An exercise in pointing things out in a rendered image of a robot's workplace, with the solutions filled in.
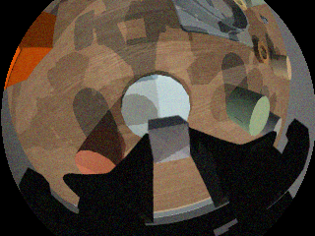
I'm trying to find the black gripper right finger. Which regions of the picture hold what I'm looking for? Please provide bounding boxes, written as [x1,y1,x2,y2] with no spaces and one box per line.
[189,127,277,207]

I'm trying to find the orange cylinder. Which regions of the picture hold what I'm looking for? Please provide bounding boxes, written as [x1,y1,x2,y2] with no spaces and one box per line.
[75,126,126,174]

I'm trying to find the orange ring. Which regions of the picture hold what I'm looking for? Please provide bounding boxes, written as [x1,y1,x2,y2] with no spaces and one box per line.
[253,39,269,64]

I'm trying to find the beige cylinder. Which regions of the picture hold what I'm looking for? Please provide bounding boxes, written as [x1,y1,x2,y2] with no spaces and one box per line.
[272,54,291,80]

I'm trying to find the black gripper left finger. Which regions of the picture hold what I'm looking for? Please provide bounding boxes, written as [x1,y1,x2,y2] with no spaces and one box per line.
[63,133,154,223]

